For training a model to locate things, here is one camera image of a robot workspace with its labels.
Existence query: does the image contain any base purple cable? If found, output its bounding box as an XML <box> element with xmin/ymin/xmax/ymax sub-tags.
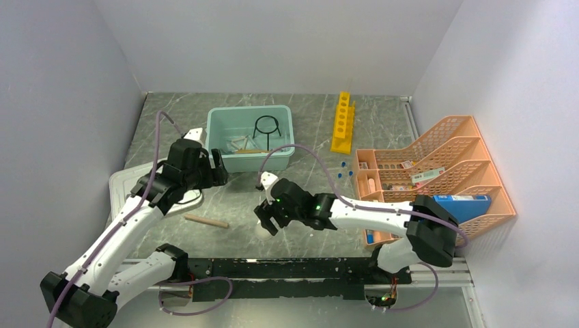
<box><xmin>158</xmin><ymin>277</ymin><xmax>234</xmax><ymax>317</ymax></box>

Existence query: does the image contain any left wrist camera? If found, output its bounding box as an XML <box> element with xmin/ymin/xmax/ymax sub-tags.
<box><xmin>182</xmin><ymin>128</ymin><xmax>206</xmax><ymax>148</ymax></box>

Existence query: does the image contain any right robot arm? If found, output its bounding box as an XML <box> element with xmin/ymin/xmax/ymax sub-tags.
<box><xmin>254</xmin><ymin>172</ymin><xmax>459</xmax><ymax>283</ymax></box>

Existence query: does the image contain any blue binder folder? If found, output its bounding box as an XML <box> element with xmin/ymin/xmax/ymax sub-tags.
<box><xmin>432</xmin><ymin>195</ymin><xmax>492</xmax><ymax>223</ymax></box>

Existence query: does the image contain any black wire ring stand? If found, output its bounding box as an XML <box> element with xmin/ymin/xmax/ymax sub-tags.
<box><xmin>252</xmin><ymin>115</ymin><xmax>281</xmax><ymax>150</ymax></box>

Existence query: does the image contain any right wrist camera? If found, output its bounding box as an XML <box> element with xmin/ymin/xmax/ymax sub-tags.
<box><xmin>256</xmin><ymin>172</ymin><xmax>279</xmax><ymax>204</ymax></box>

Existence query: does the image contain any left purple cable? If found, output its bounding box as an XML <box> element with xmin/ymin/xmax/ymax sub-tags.
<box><xmin>45</xmin><ymin>110</ymin><xmax>186</xmax><ymax>328</ymax></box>

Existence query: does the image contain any amber rubber tubing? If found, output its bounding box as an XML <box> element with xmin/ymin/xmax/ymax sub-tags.
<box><xmin>232</xmin><ymin>149</ymin><xmax>282</xmax><ymax>155</ymax></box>

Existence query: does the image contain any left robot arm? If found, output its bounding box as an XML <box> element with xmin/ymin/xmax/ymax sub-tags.
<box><xmin>40</xmin><ymin>137</ymin><xmax>228</xmax><ymax>327</ymax></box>

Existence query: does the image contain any yellow test tube rack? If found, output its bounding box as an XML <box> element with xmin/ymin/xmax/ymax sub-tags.
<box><xmin>330</xmin><ymin>92</ymin><xmax>356</xmax><ymax>154</ymax></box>

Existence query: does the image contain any orange mesh file organizer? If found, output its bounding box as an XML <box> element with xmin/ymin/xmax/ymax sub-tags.
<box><xmin>352</xmin><ymin>115</ymin><xmax>516</xmax><ymax>238</ymax></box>

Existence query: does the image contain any white round watch glass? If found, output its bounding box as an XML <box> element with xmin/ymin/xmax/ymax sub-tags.
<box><xmin>255</xmin><ymin>225</ymin><xmax>273</xmax><ymax>241</ymax></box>

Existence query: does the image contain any wooden dowel rod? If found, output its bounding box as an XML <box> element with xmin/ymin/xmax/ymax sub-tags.
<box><xmin>183</xmin><ymin>214</ymin><xmax>229</xmax><ymax>229</ymax></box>

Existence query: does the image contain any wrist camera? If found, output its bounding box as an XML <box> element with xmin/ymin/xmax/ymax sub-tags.
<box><xmin>256</xmin><ymin>172</ymin><xmax>279</xmax><ymax>204</ymax></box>
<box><xmin>182</xmin><ymin>128</ymin><xmax>206</xmax><ymax>148</ymax></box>

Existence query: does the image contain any white plastic bin lid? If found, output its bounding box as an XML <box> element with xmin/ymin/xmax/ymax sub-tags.
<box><xmin>109</xmin><ymin>162</ymin><xmax>203</xmax><ymax>222</ymax></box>

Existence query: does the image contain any mint green plastic bin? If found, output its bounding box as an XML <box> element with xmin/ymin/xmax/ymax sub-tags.
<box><xmin>206</xmin><ymin>105</ymin><xmax>294</xmax><ymax>174</ymax></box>

